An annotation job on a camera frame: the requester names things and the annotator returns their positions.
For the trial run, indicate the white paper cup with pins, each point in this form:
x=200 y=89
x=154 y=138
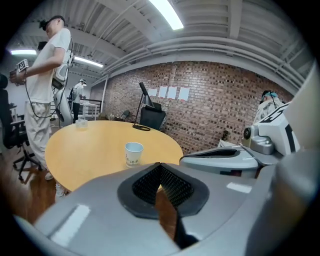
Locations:
x=133 y=157

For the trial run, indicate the long ceiling light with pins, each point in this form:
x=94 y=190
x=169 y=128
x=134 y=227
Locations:
x=88 y=61
x=23 y=52
x=167 y=13

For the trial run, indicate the black mesh office chair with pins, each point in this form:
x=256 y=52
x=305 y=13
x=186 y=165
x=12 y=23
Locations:
x=155 y=117

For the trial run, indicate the black folding chair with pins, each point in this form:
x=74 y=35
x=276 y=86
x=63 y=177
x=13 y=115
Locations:
x=125 y=115

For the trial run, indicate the white wall paper sheet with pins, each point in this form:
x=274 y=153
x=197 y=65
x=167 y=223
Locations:
x=172 y=92
x=153 y=92
x=163 y=92
x=184 y=93

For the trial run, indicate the small dark desk item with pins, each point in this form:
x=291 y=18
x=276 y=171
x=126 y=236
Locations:
x=225 y=135

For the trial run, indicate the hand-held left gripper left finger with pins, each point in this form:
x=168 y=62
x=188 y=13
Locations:
x=100 y=212

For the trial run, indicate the clear plastic lid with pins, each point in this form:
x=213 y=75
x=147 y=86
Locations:
x=81 y=125

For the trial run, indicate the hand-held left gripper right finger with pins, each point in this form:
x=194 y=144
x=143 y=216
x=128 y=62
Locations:
x=220 y=205

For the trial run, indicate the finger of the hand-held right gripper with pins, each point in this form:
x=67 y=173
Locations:
x=225 y=150
x=212 y=163

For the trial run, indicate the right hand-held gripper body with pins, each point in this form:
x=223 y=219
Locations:
x=275 y=135

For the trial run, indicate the black desk lamp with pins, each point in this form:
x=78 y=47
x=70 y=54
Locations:
x=149 y=102

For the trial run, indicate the white square side table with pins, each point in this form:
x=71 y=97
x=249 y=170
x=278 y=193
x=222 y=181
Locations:
x=227 y=143

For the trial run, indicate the black swivel office chair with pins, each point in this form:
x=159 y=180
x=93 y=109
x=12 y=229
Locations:
x=7 y=120

